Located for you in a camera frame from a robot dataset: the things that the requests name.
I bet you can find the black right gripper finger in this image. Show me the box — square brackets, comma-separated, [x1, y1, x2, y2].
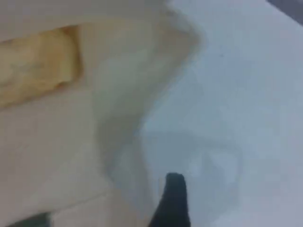
[148, 172, 191, 227]

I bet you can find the long ridged bread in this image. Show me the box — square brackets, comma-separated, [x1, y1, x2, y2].
[0, 25, 85, 109]

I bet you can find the white bag with green handles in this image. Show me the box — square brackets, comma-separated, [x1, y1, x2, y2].
[0, 0, 204, 227]

